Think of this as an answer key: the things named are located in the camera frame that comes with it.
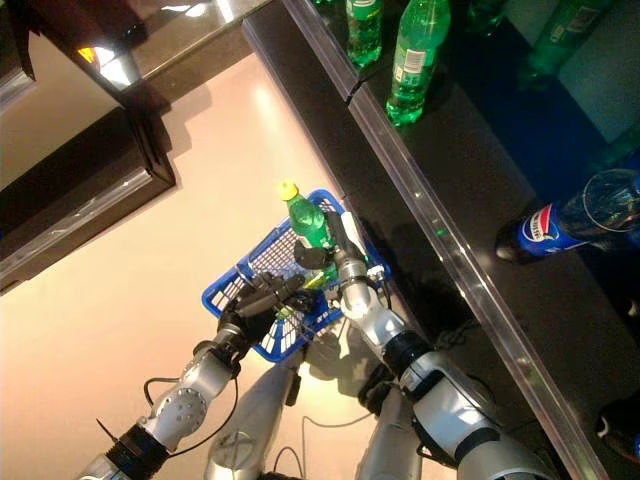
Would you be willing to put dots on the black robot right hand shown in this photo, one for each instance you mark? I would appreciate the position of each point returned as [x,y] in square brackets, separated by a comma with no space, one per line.
[312,257]

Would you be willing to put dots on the green bottle with yellow-green label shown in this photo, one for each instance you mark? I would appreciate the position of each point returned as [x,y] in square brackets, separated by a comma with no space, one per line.
[314,283]

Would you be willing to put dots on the grey robot right leg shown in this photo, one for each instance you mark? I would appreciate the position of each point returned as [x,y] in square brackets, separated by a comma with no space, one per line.
[392,440]

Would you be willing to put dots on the glossy brown counter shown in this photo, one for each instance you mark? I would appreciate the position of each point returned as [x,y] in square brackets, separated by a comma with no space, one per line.
[200,30]

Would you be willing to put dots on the grey robot leg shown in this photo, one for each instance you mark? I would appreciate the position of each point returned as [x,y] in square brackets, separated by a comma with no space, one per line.
[250,425]
[392,440]

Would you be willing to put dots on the black shelf base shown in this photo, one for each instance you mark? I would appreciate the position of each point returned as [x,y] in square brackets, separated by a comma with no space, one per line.
[350,150]

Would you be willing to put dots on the blue plastic shopping basket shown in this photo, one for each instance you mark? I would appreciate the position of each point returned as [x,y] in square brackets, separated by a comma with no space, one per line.
[212,302]

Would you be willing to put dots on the yellow warning sticker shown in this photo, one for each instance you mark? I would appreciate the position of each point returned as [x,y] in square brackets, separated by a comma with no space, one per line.
[87,53]

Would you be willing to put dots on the black shelf board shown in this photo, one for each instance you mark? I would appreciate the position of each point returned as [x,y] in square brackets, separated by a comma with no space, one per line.
[475,165]

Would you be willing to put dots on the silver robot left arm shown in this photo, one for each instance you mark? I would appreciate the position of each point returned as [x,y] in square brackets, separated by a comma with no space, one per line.
[190,395]

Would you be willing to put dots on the grey robot left leg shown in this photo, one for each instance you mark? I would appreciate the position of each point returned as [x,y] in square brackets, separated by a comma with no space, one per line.
[250,425]

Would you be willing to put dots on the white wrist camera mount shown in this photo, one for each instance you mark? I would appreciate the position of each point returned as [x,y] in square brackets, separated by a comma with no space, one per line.
[352,230]

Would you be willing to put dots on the black display cabinet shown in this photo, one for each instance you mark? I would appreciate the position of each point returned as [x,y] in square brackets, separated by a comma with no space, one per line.
[75,200]

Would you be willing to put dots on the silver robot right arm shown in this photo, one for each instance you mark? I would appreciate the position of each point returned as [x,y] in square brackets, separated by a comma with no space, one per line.
[450,400]

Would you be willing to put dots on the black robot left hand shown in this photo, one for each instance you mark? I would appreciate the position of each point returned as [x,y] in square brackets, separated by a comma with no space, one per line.
[252,312]

